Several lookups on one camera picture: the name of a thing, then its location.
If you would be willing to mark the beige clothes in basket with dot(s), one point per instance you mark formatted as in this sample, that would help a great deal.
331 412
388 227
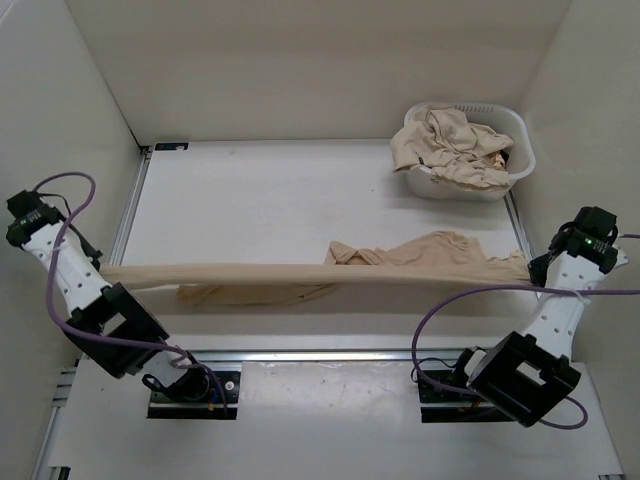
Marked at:
457 151

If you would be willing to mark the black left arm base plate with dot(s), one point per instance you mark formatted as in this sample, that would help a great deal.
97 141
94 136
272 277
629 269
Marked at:
196 398

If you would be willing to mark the aluminium left table rail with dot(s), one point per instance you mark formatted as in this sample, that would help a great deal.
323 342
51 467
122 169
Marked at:
124 228

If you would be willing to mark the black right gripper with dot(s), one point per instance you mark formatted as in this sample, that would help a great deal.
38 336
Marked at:
536 269

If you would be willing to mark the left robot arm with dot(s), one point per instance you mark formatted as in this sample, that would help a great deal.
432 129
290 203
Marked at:
99 309

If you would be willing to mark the aluminium table rail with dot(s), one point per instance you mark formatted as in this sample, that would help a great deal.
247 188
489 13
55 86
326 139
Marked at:
318 355
517 225
124 228

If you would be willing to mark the beige trousers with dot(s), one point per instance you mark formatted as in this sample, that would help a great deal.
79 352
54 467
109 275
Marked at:
441 258

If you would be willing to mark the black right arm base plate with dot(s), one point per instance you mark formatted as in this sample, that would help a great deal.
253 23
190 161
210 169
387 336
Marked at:
443 406

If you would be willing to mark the black corner label sticker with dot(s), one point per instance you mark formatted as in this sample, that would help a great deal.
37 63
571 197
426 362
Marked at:
171 146

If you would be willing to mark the aluminium front table rail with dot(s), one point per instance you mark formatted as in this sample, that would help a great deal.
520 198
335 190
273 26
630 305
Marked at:
318 355

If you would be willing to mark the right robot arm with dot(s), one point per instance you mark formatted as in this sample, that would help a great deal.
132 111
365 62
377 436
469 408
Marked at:
527 374

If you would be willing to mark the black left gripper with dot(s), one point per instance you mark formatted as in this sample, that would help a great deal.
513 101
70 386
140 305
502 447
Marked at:
90 251

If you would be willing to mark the white laundry basket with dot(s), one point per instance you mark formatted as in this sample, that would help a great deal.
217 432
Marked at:
520 159

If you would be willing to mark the white front cover board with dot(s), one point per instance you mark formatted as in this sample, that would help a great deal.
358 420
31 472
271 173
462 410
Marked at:
315 421

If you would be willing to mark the aluminium right table rail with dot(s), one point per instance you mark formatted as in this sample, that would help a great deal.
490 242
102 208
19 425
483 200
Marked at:
517 225

